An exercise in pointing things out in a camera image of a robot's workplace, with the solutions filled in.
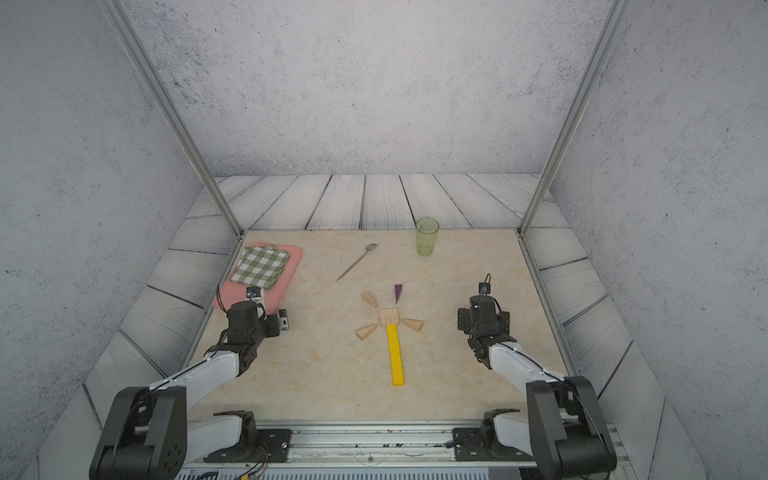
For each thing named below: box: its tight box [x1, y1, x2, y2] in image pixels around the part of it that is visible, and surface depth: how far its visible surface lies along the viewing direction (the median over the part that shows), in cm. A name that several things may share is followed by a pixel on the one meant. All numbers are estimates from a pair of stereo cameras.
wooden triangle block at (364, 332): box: [355, 324, 379, 341], surface depth 94 cm
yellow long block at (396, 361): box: [387, 340, 405, 386], surface depth 88 cm
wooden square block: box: [378, 307, 399, 326], surface depth 97 cm
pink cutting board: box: [213, 242, 303, 315], surface depth 107 cm
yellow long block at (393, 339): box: [386, 324, 402, 355], surface depth 93 cm
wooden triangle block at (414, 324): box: [401, 318, 424, 332], surface depth 95 cm
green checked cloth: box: [230, 245, 291, 290], surface depth 111 cm
